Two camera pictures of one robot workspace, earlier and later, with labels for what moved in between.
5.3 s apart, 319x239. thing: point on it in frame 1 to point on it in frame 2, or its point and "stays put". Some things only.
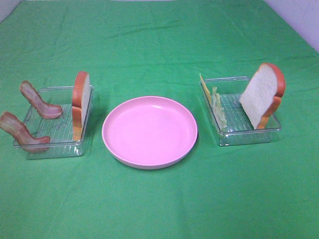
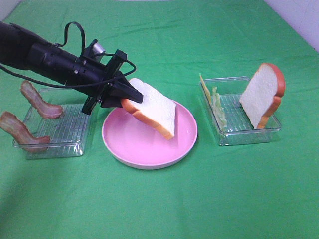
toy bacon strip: x=45 y=110 stays put
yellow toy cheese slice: x=206 y=87 stays put
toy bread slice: x=80 y=100 to x=157 y=111
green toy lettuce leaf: x=219 y=110 stays put
